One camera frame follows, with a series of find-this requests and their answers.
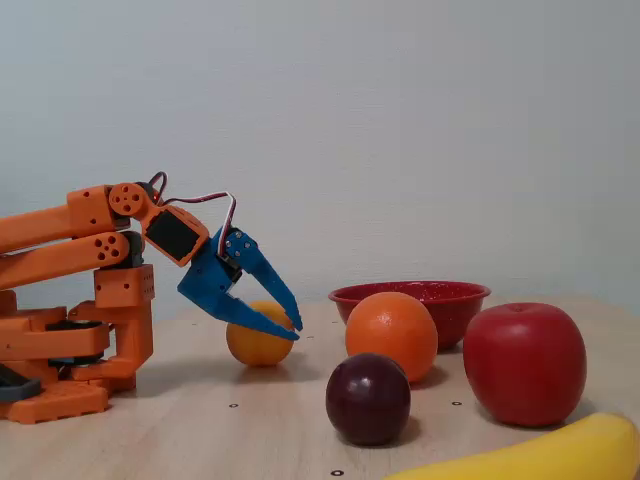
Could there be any dark grey table clamp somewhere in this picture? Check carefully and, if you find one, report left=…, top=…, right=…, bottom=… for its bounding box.
left=0, top=363, right=43, bottom=404

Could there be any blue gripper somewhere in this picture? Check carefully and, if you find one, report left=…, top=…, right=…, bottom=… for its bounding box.
left=176, top=227, right=305, bottom=342

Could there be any dark purple plum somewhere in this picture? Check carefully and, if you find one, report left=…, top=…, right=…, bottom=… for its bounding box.
left=325, top=352, right=412, bottom=447

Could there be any red white servo cable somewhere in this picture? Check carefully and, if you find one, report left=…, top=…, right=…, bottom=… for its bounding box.
left=148, top=171, right=238, bottom=236

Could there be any yellow banana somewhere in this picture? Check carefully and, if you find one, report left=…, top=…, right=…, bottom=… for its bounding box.
left=382, top=412, right=640, bottom=480

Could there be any orange fruit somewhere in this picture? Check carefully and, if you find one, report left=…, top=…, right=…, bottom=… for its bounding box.
left=344, top=291, right=439, bottom=384

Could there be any red speckled bowl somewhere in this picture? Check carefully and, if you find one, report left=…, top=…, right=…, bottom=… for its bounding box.
left=328, top=280, right=492, bottom=351

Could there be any red apple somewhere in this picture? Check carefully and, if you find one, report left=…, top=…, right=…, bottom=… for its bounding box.
left=462, top=302, right=588, bottom=428

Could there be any yellow orange peach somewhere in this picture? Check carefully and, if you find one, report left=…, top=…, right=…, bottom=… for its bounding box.
left=225, top=300, right=296, bottom=368

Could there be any orange robot arm with base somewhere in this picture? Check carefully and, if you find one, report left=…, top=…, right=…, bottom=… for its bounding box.
left=0, top=182, right=210, bottom=425

